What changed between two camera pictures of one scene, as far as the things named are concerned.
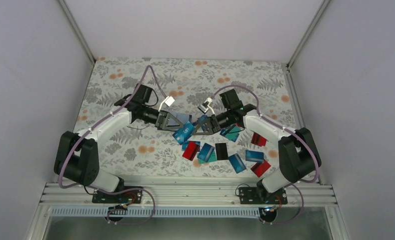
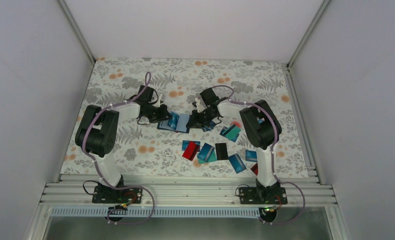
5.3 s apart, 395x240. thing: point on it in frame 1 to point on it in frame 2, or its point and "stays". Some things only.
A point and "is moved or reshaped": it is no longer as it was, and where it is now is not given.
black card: [221, 150] stays
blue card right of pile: [237, 163] stays
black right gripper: [213, 126] to [194, 121]
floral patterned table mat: [184, 92] stays
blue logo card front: [182, 134] is moved or reshaped
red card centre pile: [191, 150] stays
